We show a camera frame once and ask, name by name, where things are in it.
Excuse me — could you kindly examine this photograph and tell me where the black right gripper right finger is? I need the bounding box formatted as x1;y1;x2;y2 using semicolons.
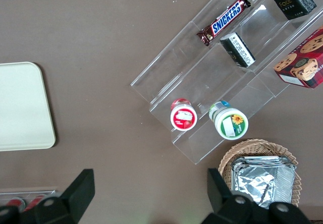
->
201;168;312;224

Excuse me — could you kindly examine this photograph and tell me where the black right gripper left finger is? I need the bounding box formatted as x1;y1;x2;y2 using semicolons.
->
0;169;95;224

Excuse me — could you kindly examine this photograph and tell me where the green lid gum jar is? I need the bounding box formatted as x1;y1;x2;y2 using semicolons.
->
208;100;249;140

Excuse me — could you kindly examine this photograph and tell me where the cream plastic tray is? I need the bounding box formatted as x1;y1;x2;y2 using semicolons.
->
0;62;57;152

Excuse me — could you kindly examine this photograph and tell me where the clear acrylic bottle rack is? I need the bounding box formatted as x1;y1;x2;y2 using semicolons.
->
0;190;58;211

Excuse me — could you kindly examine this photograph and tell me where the stack of foil trays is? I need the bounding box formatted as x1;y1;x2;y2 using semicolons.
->
231;155;297;209

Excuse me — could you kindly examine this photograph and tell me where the light wicker basket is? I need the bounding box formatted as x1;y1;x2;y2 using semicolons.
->
218;139;302;208

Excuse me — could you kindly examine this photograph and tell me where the red white yogurt cup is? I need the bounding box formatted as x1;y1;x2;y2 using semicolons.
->
170;97;198;132

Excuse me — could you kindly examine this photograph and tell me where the clear acrylic stepped shelf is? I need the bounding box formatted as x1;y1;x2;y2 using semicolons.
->
130;0;323;165

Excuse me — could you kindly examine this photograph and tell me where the small black carton box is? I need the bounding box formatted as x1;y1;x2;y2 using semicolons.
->
269;0;317;21
220;32;256;69

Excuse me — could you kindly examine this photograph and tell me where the red cookie box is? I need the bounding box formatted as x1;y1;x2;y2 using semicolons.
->
273;25;323;89

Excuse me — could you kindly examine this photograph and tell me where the Snickers chocolate bar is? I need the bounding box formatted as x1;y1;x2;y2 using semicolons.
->
196;0;252;47

